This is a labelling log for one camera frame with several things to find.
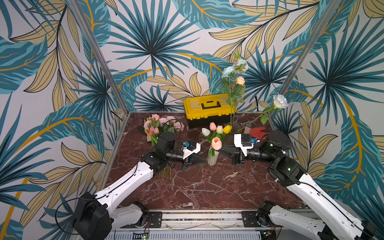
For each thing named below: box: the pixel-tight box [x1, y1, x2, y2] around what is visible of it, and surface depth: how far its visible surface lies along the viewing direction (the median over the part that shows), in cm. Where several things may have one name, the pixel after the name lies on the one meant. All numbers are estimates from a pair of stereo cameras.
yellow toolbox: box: [183, 93, 237, 129], surface depth 102 cm
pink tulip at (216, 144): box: [199, 137, 222, 172], surface depth 49 cm
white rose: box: [235, 93, 289, 134], surface depth 67 cm
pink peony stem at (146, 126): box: [143, 120, 152, 134], surface depth 105 cm
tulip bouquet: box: [201, 122, 233, 157], surface depth 74 cm
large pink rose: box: [151, 113, 161, 128], surface depth 105 cm
